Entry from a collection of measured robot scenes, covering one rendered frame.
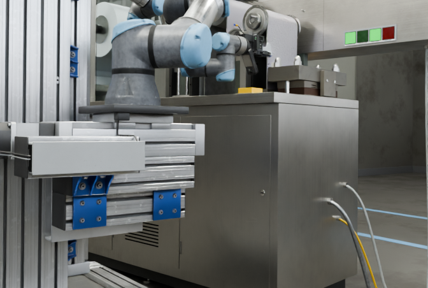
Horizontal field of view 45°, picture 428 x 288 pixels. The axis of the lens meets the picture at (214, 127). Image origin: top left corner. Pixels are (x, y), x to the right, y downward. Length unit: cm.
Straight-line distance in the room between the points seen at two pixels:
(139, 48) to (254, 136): 76
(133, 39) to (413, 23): 135
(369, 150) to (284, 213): 735
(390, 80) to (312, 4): 729
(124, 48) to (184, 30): 17
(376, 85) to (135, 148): 840
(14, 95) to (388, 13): 162
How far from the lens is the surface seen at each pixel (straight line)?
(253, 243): 203
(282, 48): 241
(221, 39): 204
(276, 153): 193
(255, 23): 234
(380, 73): 959
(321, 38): 255
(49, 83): 146
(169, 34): 135
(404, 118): 1015
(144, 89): 136
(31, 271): 149
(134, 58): 137
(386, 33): 239
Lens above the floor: 76
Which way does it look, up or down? level
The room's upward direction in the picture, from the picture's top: 1 degrees clockwise
